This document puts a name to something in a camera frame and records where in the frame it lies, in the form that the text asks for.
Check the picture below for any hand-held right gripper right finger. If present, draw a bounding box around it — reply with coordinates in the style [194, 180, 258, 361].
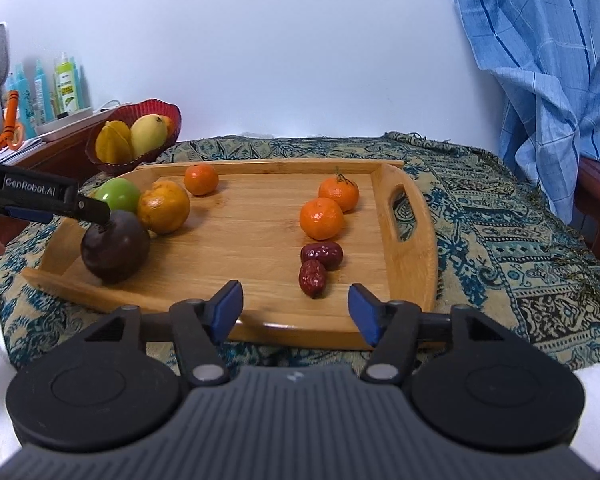
[347, 283, 511, 386]

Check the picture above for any yellow mango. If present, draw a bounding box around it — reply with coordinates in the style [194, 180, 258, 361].
[130, 115, 169, 159]

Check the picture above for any red dried date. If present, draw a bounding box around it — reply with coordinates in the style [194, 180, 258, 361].
[300, 241, 343, 271]
[299, 259, 327, 299]

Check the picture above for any orange handled tool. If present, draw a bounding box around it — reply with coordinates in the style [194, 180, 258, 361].
[0, 90, 26, 153]

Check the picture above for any yellow starfruit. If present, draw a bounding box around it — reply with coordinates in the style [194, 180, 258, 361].
[96, 120, 133, 164]

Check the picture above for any red glass bowl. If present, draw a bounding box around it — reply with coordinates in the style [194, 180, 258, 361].
[86, 99, 182, 167]

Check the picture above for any large yellowish orange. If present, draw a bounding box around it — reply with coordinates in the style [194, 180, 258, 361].
[137, 180, 191, 235]

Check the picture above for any dark purple round fruit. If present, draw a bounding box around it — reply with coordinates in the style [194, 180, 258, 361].
[80, 210, 151, 285]

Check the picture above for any small orange tangerine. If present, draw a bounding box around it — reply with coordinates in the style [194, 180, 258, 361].
[184, 163, 220, 197]
[299, 197, 345, 241]

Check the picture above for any teal patterned blanket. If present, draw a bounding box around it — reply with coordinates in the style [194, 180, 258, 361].
[0, 132, 600, 376]

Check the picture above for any green and white bottle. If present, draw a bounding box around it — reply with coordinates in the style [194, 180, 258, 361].
[55, 52, 78, 115]

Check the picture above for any white plastic tray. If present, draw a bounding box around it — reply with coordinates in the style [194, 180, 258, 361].
[34, 106, 94, 142]

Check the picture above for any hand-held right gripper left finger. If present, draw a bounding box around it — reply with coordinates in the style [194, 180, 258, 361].
[82, 280, 244, 387]

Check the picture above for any blue striped cloth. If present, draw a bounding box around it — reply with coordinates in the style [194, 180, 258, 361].
[450, 0, 600, 223]

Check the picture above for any brown wooden cabinet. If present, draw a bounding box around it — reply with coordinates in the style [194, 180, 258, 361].
[0, 122, 103, 261]

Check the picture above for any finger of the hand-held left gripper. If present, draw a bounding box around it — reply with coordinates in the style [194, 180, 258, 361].
[72, 194, 112, 226]
[5, 205, 56, 224]

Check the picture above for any wooden serving tray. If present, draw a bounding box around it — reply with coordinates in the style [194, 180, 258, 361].
[22, 158, 438, 351]

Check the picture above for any green apple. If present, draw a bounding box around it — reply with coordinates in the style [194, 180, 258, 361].
[94, 177, 142, 212]

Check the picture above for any tangerine with green stem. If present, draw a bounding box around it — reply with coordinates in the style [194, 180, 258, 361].
[318, 174, 360, 212]

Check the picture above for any stack of papers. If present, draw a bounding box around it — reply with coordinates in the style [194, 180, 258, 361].
[0, 139, 46, 166]

